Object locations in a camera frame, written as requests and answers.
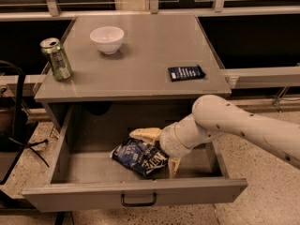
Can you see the grey cabinet counter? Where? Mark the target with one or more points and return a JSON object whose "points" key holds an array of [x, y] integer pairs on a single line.
{"points": [[139, 70]]}

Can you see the dark blue snack bar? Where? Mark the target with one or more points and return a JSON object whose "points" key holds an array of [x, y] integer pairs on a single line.
{"points": [[178, 74]]}

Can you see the black drawer handle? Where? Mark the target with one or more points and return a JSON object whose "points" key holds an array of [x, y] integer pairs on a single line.
{"points": [[138, 200]]}

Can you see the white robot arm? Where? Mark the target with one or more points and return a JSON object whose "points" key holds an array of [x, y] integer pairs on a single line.
{"points": [[213, 116]]}

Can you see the green soda can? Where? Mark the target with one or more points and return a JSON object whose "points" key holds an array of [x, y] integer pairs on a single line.
{"points": [[55, 53]]}

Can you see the black chair frame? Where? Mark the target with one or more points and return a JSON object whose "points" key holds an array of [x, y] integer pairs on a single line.
{"points": [[15, 130]]}

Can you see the white ceramic bowl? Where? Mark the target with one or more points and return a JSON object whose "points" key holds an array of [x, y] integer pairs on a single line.
{"points": [[108, 39]]}

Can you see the open grey top drawer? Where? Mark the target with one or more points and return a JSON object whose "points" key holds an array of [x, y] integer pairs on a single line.
{"points": [[83, 176]]}

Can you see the blue chip bag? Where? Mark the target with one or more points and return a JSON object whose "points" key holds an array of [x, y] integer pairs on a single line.
{"points": [[139, 156]]}

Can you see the metal window railing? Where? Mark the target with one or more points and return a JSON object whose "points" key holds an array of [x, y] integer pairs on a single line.
{"points": [[17, 10]]}

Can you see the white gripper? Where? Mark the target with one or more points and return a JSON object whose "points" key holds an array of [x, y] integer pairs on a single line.
{"points": [[169, 140]]}

